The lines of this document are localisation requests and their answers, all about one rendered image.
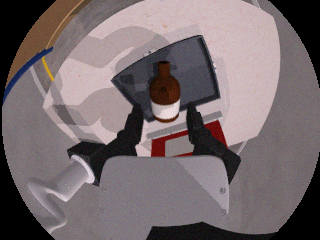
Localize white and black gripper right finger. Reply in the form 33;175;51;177
186;102;241;185

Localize red open-top crate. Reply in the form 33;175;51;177
151;120;228;157

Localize brown bottle with white label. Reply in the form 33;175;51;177
149;61;180;123

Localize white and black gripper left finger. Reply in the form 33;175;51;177
90;103;144;183

